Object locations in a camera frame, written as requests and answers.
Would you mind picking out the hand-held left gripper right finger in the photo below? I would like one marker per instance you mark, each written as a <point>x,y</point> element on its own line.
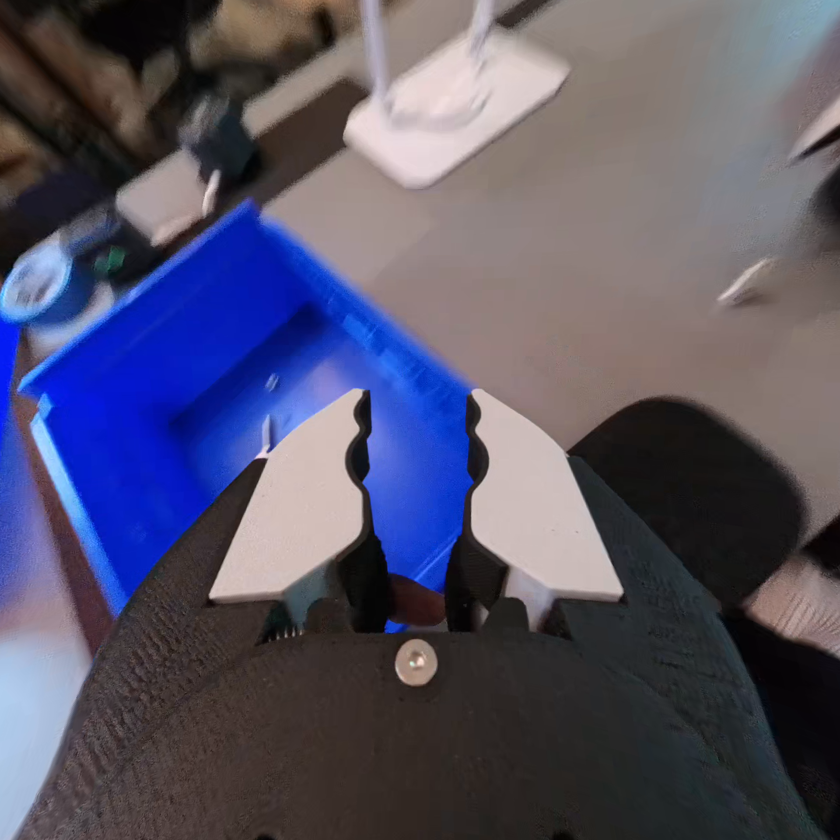
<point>538,525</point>

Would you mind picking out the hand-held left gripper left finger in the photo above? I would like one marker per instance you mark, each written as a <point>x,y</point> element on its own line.
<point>295,518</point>

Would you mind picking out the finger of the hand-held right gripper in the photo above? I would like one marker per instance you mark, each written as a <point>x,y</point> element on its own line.
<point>748,283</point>
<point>817,134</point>

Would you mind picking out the long steel hex bolt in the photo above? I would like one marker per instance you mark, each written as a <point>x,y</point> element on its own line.
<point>266,436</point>

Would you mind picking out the steel hex nut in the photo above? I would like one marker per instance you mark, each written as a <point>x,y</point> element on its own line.
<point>271,382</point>

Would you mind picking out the blue plastic bin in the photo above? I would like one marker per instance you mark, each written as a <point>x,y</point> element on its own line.
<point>164,367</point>
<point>8,380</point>

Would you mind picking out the person's left hand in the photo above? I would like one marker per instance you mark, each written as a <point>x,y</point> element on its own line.
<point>417,600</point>

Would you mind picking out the black wrist rest pad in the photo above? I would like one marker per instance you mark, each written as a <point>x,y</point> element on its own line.
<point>695,499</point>

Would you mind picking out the black battery charger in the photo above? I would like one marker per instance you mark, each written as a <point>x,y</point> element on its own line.
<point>118,253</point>

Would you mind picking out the person's printed black shirt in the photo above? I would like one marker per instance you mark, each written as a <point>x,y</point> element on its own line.
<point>800,722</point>

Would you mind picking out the white display stand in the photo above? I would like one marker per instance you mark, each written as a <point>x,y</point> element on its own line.
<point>459,111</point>

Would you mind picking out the blue tape roll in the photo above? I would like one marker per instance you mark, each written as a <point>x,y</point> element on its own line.
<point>39,289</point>

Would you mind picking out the dark grey case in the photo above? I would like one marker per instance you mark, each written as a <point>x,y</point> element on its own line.
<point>226,141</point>

